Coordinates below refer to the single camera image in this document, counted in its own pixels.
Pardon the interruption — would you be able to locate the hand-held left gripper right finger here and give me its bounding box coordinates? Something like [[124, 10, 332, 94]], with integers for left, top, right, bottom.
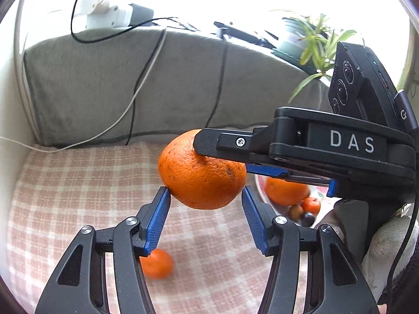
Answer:
[[241, 185, 380, 314]]

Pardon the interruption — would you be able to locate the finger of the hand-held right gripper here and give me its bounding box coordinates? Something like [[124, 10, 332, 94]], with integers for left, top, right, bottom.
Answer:
[[245, 164, 338, 197], [193, 107, 307, 166]]

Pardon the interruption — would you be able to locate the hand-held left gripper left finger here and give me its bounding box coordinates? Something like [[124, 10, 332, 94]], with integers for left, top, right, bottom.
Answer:
[[34, 186, 172, 314]]

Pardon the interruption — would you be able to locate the white oval plate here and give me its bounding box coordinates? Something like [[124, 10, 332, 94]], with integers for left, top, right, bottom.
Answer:
[[255, 174, 331, 229]]

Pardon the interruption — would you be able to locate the large speckled orange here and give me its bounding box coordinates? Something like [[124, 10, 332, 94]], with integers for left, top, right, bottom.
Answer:
[[158, 129, 247, 210]]

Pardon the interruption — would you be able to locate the orange mandarin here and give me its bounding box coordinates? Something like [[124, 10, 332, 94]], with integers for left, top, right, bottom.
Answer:
[[140, 249, 175, 280]]

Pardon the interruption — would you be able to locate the small red-orange tomato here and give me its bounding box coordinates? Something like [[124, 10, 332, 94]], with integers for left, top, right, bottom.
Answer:
[[301, 197, 321, 214]]

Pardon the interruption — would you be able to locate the person's right hand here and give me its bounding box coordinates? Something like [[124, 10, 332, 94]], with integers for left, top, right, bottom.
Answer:
[[360, 202, 419, 299]]

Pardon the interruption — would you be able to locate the smooth round orange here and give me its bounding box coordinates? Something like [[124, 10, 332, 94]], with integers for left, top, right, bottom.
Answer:
[[264, 176, 311, 206]]

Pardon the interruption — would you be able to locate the pink plaid blanket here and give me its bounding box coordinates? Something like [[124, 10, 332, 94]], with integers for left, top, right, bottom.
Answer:
[[7, 141, 331, 314]]

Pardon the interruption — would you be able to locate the potted spider plant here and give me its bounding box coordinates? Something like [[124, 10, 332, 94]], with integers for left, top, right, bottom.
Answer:
[[270, 8, 367, 103]]

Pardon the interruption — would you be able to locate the grey blanket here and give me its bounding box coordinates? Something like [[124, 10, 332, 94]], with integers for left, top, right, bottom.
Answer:
[[23, 28, 331, 148]]

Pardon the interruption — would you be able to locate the black plug adapter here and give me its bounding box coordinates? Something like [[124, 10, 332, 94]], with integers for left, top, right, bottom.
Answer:
[[129, 4, 154, 26]]

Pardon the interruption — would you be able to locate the white plug adapter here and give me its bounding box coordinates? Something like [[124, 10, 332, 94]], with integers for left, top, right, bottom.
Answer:
[[86, 5, 133, 29]]

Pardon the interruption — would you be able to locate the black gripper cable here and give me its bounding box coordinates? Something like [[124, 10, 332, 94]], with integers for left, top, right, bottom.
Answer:
[[386, 89, 419, 305]]

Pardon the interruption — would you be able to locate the black power cable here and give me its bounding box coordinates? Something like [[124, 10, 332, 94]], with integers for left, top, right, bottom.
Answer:
[[203, 37, 230, 130], [70, 0, 184, 146]]

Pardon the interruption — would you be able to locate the white power cable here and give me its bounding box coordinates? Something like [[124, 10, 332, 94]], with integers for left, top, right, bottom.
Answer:
[[0, 0, 167, 153]]

